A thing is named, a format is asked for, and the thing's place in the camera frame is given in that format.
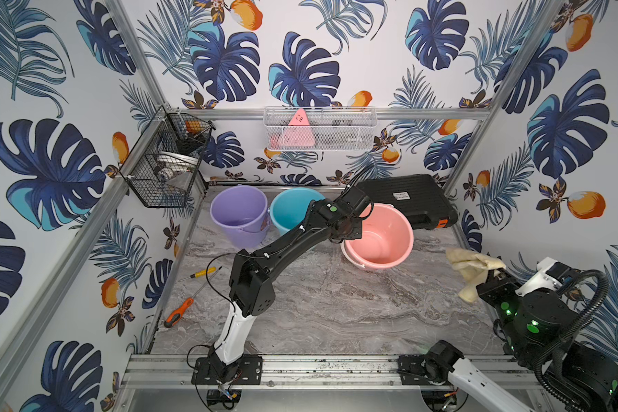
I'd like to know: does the pink triangular item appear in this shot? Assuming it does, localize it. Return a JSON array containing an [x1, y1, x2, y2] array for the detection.
[[278, 108, 317, 149]]

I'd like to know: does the black wire basket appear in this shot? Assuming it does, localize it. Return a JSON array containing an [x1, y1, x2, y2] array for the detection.
[[118, 106, 216, 209]]

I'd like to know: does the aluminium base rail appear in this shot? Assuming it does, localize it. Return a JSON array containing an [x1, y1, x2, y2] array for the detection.
[[120, 353, 542, 391]]

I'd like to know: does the black plastic tool case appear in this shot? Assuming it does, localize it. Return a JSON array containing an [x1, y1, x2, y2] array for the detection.
[[355, 174, 458, 230]]

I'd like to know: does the pink plastic bucket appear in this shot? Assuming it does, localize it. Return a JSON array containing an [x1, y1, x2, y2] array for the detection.
[[341, 203, 414, 271]]

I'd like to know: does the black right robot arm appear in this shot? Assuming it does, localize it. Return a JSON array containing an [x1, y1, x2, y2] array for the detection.
[[447, 249, 618, 411]]

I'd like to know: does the yellow cleaning cloth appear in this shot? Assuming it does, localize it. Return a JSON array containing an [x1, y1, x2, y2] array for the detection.
[[446, 248, 506, 303]]

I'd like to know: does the orange handled screwdriver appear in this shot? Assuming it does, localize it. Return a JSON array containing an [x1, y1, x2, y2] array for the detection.
[[163, 298, 194, 329]]

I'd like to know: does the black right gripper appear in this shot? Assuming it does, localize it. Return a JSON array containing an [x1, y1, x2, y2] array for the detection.
[[476, 262, 532, 364]]

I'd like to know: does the purple plastic bucket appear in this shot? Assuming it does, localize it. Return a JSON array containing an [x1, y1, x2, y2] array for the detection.
[[210, 185, 271, 249]]

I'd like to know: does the yellow handled tool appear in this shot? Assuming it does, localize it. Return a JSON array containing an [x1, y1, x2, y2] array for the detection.
[[189, 266, 221, 279]]

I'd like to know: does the clear wall shelf basket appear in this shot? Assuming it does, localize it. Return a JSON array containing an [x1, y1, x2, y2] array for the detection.
[[263, 107, 378, 152]]

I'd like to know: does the teal plastic bucket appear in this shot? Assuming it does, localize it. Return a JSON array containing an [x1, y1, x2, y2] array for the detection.
[[270, 187, 324, 235]]

